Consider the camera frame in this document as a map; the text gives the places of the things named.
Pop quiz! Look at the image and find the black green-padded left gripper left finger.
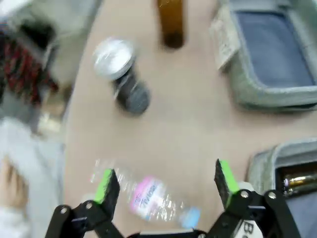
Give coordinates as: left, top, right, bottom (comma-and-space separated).
47, 169, 124, 238

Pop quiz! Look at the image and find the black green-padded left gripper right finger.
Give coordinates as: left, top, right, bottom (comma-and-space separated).
207, 158, 302, 238

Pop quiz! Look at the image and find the clear pink-label plastic bottle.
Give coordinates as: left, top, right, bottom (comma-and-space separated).
89, 158, 202, 229

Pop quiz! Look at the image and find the silver black drink can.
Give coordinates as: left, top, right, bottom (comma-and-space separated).
91, 36, 152, 117

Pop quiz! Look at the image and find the brown glass bottle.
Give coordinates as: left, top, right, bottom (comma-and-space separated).
157, 0, 187, 50
282, 173, 317, 197

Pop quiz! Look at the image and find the person's white sleeved forearm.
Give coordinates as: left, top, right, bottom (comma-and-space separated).
0, 116, 66, 238

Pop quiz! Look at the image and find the grey felt basket with bottles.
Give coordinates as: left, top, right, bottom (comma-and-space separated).
247, 137, 317, 238

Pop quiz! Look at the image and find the grey felt basket with plastics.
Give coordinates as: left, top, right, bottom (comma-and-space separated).
229, 0, 317, 113

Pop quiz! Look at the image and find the person's bare hand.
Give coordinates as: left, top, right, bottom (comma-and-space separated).
0, 158, 28, 210

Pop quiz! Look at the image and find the white label card printed Bo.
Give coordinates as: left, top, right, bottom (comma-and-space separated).
240, 213, 264, 238

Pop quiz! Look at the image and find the black red floral garment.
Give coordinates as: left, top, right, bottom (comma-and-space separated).
0, 37, 59, 106

